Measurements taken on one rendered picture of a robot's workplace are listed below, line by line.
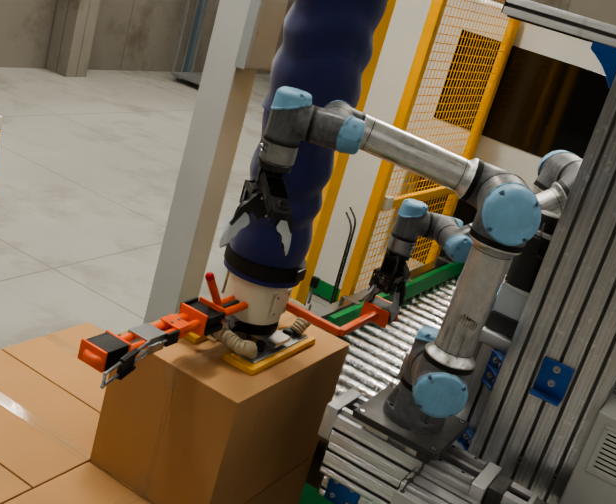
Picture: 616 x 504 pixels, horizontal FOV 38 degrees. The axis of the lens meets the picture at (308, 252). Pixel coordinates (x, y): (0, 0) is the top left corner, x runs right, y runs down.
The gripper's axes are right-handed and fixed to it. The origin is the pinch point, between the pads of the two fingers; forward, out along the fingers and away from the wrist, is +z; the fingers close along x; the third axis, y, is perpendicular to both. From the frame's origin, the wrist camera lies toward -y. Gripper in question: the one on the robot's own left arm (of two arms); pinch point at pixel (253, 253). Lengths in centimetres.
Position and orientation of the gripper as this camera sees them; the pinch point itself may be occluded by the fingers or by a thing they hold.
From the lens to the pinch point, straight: 187.4
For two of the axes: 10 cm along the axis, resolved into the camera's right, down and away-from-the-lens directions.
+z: -2.7, 9.1, 3.2
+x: -9.0, -1.2, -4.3
